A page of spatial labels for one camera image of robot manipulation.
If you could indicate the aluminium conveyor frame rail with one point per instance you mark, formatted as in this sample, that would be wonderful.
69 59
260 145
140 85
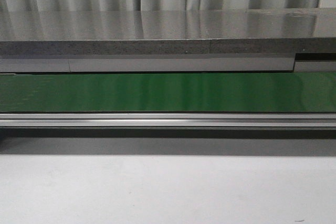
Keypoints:
168 119

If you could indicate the grey stone counter slab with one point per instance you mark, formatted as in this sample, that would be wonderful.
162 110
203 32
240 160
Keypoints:
271 40

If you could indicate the green conveyor belt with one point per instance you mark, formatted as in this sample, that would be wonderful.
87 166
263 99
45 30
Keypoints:
169 92

